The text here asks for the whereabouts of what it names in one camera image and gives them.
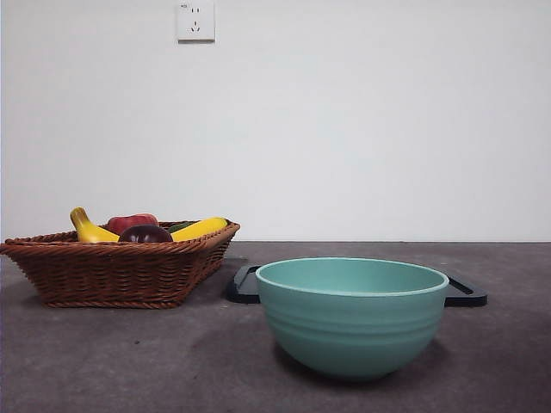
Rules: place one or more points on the dark purple plum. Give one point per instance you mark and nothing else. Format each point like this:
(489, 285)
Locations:
(145, 235)

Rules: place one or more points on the teal ribbed bowl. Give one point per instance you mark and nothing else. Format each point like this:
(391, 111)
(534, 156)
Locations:
(353, 327)

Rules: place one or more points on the dark rectangular tray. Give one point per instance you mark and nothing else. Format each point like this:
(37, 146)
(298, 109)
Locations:
(244, 292)

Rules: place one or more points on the green vegetable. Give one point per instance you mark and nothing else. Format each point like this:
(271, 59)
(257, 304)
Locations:
(181, 226)

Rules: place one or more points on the red bell pepper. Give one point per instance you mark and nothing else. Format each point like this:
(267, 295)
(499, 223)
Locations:
(129, 220)

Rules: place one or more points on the brown wicker basket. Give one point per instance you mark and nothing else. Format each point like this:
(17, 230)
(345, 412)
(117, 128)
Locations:
(112, 275)

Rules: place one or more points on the yellow banana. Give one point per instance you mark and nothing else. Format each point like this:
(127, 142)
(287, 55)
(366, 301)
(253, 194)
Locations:
(88, 230)

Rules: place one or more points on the white wall socket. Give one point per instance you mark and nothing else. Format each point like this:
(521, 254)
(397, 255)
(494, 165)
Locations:
(196, 21)

